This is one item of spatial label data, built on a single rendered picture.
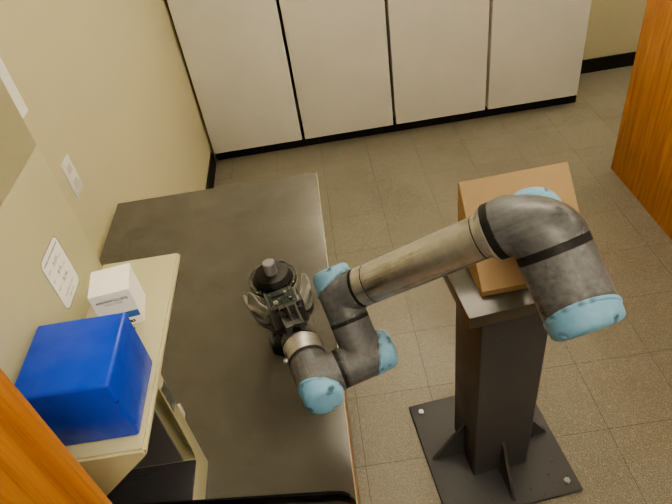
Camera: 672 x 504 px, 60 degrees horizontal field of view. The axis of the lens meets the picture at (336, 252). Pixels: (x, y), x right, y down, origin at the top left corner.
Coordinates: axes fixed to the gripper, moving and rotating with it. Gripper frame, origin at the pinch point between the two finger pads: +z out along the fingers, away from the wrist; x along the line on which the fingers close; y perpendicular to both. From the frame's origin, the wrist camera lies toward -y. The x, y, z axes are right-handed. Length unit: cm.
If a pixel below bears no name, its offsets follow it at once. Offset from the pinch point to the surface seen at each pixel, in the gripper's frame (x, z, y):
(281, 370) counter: 4.6, -6.9, -19.9
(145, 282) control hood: 20, -30, 37
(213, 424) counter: 22.7, -14.4, -19.8
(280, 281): -1.1, -3.1, 3.9
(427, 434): -42, 14, -113
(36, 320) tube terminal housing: 30, -41, 46
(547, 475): -72, -18, -113
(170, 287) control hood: 16, -33, 37
